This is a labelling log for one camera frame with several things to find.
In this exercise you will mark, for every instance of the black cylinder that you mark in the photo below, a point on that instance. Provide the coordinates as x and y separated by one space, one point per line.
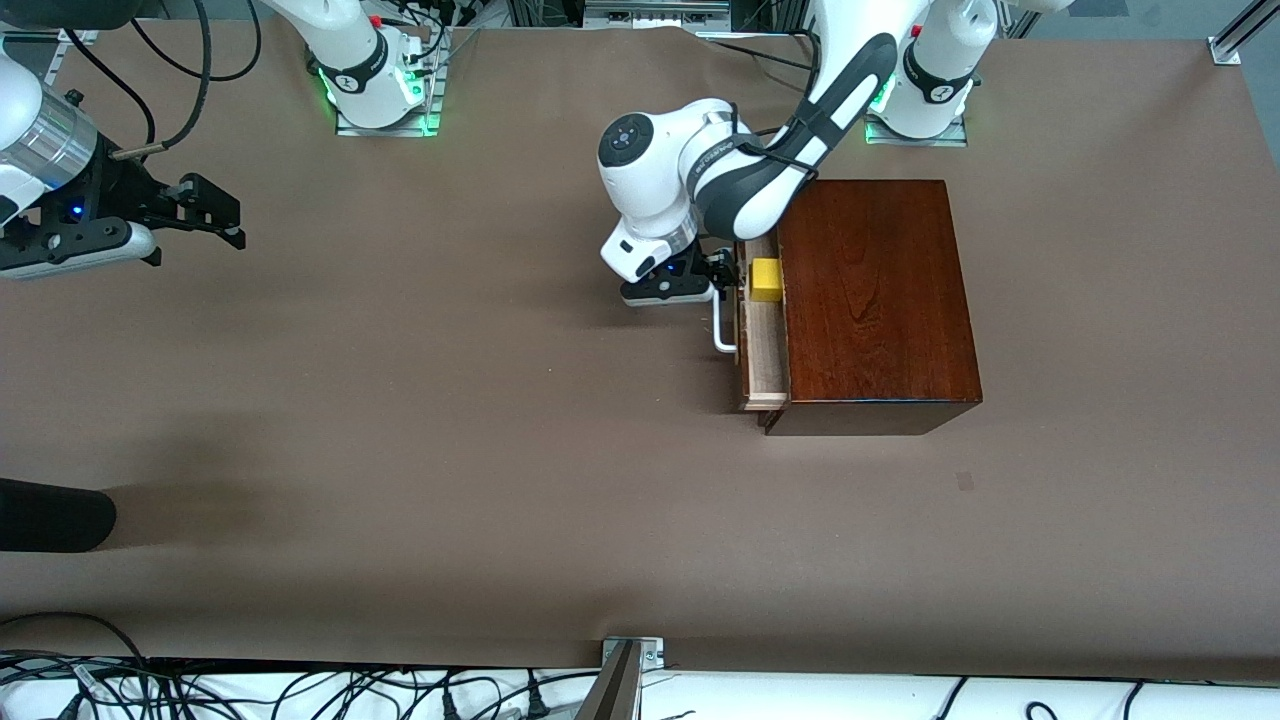
50 515

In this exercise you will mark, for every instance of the yellow block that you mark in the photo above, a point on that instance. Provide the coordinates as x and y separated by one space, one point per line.
766 280

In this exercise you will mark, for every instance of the aluminium equipment rack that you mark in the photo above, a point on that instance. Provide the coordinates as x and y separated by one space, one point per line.
650 12

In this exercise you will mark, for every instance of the aluminium frame profile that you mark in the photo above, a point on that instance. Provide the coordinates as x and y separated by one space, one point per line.
1240 35
50 36

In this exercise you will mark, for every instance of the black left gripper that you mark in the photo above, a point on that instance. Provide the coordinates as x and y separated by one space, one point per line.
692 265

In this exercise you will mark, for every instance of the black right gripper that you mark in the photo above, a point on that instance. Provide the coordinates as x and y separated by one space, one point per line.
118 192

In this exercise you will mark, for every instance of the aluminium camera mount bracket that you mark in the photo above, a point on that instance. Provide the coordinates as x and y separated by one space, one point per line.
622 680

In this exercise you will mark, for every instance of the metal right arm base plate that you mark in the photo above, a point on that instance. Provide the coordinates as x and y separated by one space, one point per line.
385 128

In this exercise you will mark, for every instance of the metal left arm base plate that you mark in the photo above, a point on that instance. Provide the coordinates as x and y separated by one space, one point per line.
915 140

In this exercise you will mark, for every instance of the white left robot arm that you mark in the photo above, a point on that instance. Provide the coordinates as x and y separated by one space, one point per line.
650 170

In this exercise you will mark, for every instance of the dark wooden drawer cabinet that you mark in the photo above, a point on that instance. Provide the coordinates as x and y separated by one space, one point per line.
880 300

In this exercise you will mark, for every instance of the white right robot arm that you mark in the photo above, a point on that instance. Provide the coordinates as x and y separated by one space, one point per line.
350 50

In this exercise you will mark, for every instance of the white lower shelf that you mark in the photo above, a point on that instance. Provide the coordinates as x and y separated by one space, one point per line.
900 700

